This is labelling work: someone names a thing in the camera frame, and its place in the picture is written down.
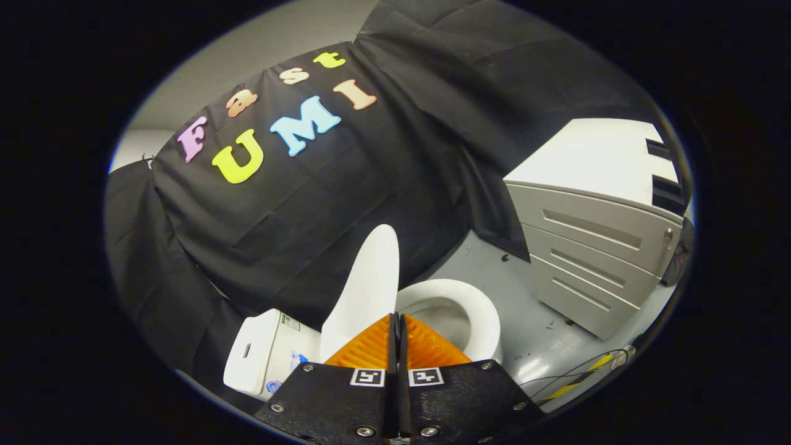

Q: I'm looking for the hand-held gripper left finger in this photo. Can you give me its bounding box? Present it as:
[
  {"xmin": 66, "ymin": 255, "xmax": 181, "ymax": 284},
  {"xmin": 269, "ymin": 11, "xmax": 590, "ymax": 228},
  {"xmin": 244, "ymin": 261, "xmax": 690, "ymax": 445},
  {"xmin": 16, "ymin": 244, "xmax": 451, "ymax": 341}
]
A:
[{"xmin": 253, "ymin": 313, "xmax": 399, "ymax": 445}]

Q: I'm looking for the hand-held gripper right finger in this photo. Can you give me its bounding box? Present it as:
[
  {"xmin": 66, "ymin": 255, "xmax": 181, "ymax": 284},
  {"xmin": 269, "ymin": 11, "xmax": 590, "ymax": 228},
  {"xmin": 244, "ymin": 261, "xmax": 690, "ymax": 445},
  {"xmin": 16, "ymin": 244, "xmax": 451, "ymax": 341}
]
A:
[{"xmin": 399, "ymin": 313, "xmax": 544, "ymax": 445}]

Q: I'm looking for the white toilet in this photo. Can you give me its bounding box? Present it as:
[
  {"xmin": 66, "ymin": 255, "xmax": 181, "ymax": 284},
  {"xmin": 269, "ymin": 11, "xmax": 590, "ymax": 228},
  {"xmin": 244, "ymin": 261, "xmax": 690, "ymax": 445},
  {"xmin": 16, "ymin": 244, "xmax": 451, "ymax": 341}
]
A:
[{"xmin": 224, "ymin": 279, "xmax": 502, "ymax": 399}]

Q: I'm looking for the black backdrop cloth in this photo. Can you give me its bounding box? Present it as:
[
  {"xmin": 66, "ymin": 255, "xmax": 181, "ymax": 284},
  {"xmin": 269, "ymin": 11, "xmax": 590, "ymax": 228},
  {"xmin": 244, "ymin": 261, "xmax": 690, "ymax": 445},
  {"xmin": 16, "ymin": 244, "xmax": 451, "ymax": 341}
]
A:
[{"xmin": 105, "ymin": 0, "xmax": 665, "ymax": 396}]

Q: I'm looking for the dark object behind cabinet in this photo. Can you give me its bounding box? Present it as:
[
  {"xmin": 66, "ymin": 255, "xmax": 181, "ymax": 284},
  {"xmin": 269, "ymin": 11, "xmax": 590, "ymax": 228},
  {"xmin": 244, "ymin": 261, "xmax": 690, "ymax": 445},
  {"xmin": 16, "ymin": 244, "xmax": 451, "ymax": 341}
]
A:
[{"xmin": 661, "ymin": 216, "xmax": 694, "ymax": 286}]

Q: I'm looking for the white drawer cabinet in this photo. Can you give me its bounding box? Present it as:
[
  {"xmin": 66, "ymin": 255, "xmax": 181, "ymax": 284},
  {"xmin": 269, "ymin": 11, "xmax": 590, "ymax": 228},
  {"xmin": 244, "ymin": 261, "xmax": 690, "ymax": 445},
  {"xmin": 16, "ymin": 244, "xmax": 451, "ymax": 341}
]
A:
[{"xmin": 504, "ymin": 117, "xmax": 687, "ymax": 341}]

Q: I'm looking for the yellow black floor cable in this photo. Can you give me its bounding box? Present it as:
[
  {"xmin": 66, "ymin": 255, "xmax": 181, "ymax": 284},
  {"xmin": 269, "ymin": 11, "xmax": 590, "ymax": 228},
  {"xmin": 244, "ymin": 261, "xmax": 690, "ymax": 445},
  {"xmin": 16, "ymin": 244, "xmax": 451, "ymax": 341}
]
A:
[{"xmin": 519, "ymin": 346, "xmax": 637, "ymax": 405}]

